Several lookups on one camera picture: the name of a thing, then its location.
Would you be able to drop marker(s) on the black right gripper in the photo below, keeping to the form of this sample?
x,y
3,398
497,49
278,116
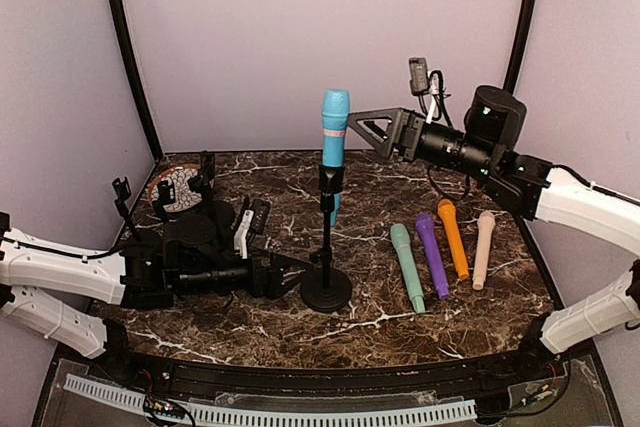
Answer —
x,y
411,125

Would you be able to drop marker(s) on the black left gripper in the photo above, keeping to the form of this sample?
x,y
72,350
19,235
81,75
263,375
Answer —
x,y
273,286

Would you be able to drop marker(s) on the black stand of blue microphone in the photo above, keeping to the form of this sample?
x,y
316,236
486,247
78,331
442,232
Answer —
x,y
326,289

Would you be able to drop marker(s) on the blue microphone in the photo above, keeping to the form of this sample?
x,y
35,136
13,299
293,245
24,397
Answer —
x,y
334,116

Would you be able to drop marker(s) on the black stand of purple microphone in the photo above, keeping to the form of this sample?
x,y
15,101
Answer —
x,y
219,212

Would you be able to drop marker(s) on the orange microphone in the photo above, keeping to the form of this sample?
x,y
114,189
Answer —
x,y
447,214

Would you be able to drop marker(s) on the purple microphone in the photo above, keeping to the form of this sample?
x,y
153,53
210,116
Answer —
x,y
426,230

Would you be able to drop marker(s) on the mint green microphone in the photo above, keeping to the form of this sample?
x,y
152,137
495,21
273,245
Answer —
x,y
402,244

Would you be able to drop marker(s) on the black stand of mint microphone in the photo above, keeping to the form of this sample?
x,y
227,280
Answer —
x,y
190,228

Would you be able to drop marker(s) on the beige microphone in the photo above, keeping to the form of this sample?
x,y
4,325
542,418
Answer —
x,y
485,224

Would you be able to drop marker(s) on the black stand of beige microphone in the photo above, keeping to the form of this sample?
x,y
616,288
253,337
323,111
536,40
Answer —
x,y
165,196

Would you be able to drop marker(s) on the black stand of orange microphone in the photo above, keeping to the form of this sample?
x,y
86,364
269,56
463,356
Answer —
x,y
122,191

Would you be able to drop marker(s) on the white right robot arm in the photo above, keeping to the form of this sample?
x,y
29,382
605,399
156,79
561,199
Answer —
x,y
527,187

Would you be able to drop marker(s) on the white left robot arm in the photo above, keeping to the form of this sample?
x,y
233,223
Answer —
x,y
148,271

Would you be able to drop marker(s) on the flower pattern ceramic plate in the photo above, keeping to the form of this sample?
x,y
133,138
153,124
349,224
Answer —
x,y
178,176

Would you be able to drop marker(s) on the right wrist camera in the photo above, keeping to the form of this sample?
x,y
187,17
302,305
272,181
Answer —
x,y
429,88

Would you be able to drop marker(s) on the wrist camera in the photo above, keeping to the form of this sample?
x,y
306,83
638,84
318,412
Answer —
x,y
251,222
429,88

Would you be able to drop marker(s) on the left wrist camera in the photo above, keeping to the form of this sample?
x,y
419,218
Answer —
x,y
251,222

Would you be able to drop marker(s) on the black front rail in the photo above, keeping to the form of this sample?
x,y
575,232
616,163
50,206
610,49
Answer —
x,y
482,376

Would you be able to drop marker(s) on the right black frame post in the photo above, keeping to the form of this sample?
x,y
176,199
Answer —
x,y
519,45

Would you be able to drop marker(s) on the black frame post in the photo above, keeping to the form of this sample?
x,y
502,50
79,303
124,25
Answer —
x,y
126,48
519,45

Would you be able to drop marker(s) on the left black frame post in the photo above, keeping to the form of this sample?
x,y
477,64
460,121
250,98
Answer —
x,y
126,48

